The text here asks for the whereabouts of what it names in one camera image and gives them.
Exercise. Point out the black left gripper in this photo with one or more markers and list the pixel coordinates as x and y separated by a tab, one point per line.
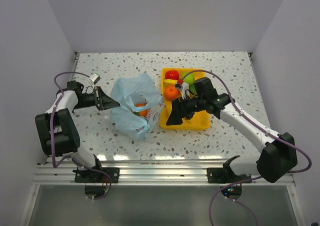
104	102

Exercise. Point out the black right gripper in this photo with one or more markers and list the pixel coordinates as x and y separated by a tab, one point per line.
178	106

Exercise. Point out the light blue plastic bag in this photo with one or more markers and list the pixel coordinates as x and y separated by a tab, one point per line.
140	106

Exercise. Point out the orange fake mandarin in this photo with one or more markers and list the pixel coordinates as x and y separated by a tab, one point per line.
171	93

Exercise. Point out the light green fake apple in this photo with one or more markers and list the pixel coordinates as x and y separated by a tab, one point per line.
189	79

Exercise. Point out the red fake apple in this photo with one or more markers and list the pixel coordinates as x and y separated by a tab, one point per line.
172	75

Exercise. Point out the yellow fake pear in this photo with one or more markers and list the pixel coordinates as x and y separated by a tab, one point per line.
168	107

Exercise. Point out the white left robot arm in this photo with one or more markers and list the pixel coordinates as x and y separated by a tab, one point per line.
58	134

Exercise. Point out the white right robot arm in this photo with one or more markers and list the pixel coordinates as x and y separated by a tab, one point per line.
277	157

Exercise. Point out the yellow fake banana bunch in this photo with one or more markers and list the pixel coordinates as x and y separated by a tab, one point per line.
169	82

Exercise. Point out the yellow plastic tray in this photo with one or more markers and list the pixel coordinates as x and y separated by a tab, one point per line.
200	120

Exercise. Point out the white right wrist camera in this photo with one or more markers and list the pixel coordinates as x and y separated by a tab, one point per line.
183	88

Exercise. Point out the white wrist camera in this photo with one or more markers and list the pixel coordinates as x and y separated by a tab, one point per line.
94	78
183	88

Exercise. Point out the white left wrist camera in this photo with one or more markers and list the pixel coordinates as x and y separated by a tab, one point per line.
94	78

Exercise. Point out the aluminium mounting rail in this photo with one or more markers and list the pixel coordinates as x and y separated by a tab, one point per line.
136	172

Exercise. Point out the black left base bracket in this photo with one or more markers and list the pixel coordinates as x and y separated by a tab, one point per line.
106	174

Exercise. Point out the black base bracket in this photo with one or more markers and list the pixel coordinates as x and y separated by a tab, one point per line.
106	174
224	174

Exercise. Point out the black right base bracket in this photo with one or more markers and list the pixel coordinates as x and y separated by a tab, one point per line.
224	174

